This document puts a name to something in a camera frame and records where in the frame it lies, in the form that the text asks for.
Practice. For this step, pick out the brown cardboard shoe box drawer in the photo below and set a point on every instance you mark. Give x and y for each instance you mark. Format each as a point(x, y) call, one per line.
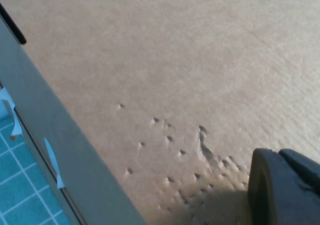
point(175, 60)

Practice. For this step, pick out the green white-grid tablecloth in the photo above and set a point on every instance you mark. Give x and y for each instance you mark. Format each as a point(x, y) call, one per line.
point(20, 185)

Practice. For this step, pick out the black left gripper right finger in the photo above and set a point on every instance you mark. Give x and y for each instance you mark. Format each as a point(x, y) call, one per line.
point(305, 167)

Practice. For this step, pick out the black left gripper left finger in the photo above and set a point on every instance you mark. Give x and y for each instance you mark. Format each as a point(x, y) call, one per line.
point(270, 197)

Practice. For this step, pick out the white tape piece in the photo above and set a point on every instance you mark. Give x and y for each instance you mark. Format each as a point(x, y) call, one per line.
point(53, 160)
point(15, 127)

